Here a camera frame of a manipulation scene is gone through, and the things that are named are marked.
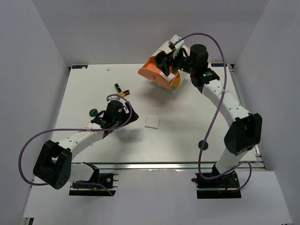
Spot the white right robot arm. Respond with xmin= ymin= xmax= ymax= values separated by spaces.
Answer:
xmin=154 ymin=44 xmax=262 ymax=187

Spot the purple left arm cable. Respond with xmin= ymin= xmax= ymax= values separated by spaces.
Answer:
xmin=18 ymin=94 xmax=133 ymax=196

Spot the cream cylindrical drawer organizer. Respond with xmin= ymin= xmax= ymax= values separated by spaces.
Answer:
xmin=138 ymin=37 xmax=190 ymax=91

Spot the gold lipstick tube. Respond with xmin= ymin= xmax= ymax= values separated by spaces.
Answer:
xmin=119 ymin=90 xmax=130 ymax=97

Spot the orange top drawer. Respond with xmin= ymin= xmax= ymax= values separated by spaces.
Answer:
xmin=138 ymin=56 xmax=181 ymax=85

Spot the blue right corner label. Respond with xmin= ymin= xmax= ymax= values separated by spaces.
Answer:
xmin=210 ymin=63 xmax=227 ymax=67

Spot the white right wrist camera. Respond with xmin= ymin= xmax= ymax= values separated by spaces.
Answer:
xmin=168 ymin=35 xmax=184 ymax=58

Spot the white compact with gold stripe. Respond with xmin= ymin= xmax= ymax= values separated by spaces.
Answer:
xmin=167 ymin=74 xmax=175 ymax=82

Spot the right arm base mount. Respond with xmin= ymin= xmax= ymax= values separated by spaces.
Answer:
xmin=191 ymin=170 xmax=241 ymax=199

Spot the white square compact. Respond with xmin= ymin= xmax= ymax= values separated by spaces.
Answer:
xmin=144 ymin=115 xmax=160 ymax=129

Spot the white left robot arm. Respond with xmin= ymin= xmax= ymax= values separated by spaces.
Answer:
xmin=33 ymin=100 xmax=139 ymax=189

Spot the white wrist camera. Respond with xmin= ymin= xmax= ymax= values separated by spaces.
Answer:
xmin=106 ymin=94 xmax=120 ymax=102
xmin=168 ymin=35 xmax=184 ymax=58

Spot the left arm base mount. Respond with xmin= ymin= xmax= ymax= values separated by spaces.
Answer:
xmin=68 ymin=163 xmax=119 ymax=196

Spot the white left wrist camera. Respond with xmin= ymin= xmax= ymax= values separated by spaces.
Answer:
xmin=106 ymin=94 xmax=120 ymax=102

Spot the yellow middle drawer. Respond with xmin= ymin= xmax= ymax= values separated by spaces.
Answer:
xmin=172 ymin=77 xmax=180 ymax=89

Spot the blue corner label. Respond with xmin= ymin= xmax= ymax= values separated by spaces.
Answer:
xmin=71 ymin=65 xmax=88 ymax=69
xmin=210 ymin=63 xmax=227 ymax=67

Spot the dark green round disc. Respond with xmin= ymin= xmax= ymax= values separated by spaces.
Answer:
xmin=198 ymin=140 xmax=209 ymax=150

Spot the blue left corner label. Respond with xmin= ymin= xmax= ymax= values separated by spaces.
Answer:
xmin=71 ymin=65 xmax=88 ymax=69

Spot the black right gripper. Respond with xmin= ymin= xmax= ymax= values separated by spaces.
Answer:
xmin=156 ymin=47 xmax=195 ymax=77

